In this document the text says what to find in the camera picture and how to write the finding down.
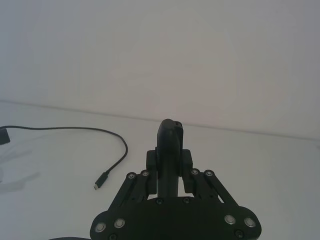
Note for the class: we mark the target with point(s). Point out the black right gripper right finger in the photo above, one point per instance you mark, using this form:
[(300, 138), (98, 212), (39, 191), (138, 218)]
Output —
[(187, 162)]

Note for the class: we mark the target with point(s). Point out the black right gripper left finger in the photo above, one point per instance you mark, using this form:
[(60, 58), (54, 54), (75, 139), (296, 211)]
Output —
[(166, 150)]

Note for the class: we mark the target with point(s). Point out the white table cloth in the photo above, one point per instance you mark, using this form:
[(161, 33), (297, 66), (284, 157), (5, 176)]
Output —
[(250, 162)]

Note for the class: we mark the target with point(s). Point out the black plug block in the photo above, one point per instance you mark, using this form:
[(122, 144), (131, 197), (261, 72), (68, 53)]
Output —
[(3, 137)]

